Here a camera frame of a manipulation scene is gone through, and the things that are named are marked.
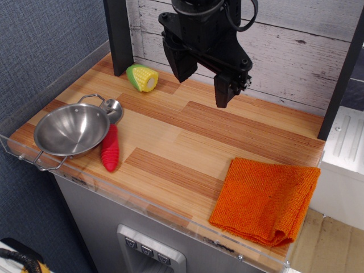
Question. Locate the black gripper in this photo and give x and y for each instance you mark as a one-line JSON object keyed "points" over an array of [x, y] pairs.
{"points": [[188, 41]]}

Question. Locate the orange cloth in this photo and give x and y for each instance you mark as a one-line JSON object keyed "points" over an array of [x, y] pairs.
{"points": [[264, 203]]}

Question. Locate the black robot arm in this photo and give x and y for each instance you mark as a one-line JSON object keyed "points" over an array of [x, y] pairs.
{"points": [[204, 9]]}

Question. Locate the toy corn cob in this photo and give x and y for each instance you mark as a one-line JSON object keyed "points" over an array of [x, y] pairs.
{"points": [[143, 78]]}

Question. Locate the white toy sink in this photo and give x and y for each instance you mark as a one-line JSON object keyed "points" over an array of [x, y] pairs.
{"points": [[340, 188]]}

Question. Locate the grey toy fridge cabinet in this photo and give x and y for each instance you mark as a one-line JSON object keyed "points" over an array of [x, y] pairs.
{"points": [[97, 218]]}

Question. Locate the silver dispenser panel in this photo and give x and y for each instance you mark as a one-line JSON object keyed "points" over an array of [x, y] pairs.
{"points": [[145, 254]]}

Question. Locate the black yellow object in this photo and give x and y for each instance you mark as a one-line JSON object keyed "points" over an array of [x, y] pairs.
{"points": [[16, 257]]}

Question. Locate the left black post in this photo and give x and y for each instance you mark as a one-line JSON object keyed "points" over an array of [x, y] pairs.
{"points": [[119, 35]]}

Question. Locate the black post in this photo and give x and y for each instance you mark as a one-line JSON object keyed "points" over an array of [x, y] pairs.
{"points": [[343, 79], [119, 35]]}

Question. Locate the red handled steel spoon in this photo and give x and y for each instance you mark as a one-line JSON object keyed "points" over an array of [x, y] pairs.
{"points": [[110, 143]]}

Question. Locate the steel bowl with handles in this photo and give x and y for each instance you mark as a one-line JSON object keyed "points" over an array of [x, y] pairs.
{"points": [[72, 130]]}

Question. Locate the right black post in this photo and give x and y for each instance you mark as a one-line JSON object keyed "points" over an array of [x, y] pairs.
{"points": [[343, 79]]}

